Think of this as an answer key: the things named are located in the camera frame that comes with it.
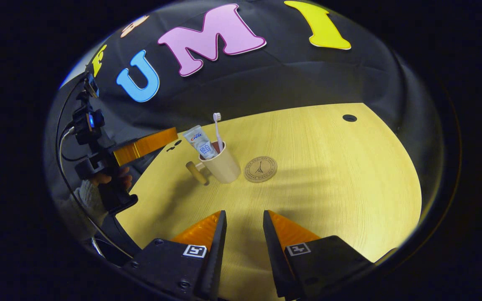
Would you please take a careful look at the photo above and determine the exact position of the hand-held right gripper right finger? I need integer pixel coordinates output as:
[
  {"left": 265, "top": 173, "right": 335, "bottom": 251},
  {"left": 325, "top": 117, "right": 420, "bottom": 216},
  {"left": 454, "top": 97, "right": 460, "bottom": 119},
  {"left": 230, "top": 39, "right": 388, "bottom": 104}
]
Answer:
[{"left": 263, "top": 210, "right": 374, "bottom": 301}]

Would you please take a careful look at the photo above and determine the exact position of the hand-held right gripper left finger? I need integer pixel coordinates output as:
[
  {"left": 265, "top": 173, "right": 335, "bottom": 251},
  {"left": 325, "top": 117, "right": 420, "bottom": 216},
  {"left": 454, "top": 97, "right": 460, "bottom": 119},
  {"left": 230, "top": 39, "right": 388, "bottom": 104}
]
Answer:
[{"left": 120, "top": 210, "right": 228, "bottom": 301}]

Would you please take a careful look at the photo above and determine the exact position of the white toothpaste tube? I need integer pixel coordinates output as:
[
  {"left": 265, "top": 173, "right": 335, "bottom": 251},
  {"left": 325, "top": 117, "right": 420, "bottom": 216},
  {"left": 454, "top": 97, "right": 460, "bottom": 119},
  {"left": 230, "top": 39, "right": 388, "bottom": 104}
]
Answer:
[{"left": 182, "top": 125, "right": 219, "bottom": 161}]

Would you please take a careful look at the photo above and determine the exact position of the white toothbrush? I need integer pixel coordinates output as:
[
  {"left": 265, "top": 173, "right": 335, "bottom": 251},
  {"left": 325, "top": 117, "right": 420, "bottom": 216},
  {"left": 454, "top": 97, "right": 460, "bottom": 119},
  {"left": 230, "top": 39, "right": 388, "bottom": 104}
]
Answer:
[{"left": 213, "top": 112, "right": 225, "bottom": 152}]

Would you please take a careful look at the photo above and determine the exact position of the beige cup with wooden handle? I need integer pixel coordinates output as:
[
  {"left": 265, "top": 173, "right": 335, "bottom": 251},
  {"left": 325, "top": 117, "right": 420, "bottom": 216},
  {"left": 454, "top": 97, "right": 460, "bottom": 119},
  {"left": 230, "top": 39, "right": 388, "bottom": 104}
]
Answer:
[{"left": 186, "top": 141, "right": 241, "bottom": 185}]

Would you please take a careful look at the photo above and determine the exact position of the round wooden coaster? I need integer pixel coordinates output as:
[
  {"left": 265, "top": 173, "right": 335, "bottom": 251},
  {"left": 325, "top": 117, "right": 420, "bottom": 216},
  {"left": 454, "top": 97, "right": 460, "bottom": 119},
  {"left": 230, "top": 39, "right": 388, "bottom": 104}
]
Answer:
[{"left": 244, "top": 156, "right": 278, "bottom": 183}]

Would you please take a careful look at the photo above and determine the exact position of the wooden desktop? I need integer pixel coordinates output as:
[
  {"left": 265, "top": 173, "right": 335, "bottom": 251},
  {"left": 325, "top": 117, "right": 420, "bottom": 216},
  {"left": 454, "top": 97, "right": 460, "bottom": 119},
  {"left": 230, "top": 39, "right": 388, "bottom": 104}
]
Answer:
[{"left": 115, "top": 103, "right": 422, "bottom": 301}]

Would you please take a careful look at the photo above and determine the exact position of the black backdrop cloth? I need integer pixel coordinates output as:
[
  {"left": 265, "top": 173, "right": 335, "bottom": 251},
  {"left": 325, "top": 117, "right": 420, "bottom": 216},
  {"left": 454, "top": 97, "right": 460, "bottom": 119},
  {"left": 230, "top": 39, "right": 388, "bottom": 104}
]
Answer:
[{"left": 44, "top": 0, "right": 444, "bottom": 235}]

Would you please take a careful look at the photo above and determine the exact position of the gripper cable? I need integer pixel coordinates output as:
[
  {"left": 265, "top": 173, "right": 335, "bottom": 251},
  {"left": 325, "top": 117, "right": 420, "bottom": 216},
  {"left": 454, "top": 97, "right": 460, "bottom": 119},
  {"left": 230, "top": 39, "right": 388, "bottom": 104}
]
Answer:
[{"left": 55, "top": 75, "right": 135, "bottom": 259}]

